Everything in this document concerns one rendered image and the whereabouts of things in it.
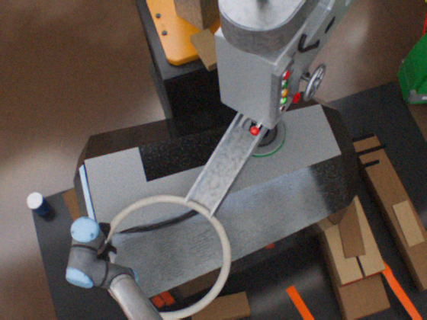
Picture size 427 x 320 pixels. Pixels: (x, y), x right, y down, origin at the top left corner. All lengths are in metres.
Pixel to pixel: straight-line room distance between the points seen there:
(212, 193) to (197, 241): 0.25
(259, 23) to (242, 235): 1.05
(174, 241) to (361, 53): 1.96
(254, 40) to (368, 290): 1.72
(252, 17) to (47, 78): 2.40
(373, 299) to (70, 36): 2.62
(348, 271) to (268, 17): 1.61
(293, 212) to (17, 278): 1.71
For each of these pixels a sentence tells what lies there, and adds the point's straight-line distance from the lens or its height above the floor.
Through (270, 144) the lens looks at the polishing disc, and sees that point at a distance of 2.17.
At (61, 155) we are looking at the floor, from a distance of 3.34.
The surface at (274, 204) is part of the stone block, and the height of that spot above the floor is 0.79.
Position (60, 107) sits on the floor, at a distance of 3.50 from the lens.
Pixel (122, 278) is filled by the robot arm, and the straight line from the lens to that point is 1.70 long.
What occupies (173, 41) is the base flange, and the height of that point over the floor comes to 0.78.
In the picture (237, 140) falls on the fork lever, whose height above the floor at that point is 1.01.
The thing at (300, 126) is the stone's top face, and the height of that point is 0.87.
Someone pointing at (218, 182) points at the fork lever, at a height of 0.97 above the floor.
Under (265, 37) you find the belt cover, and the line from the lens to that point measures 1.45.
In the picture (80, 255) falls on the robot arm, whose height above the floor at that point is 1.28.
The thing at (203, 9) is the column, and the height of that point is 0.95.
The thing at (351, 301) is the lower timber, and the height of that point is 0.14.
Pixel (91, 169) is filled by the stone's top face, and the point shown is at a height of 0.87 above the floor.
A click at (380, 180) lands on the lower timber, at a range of 3.03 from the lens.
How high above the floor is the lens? 2.86
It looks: 66 degrees down
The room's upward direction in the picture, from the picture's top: 9 degrees counter-clockwise
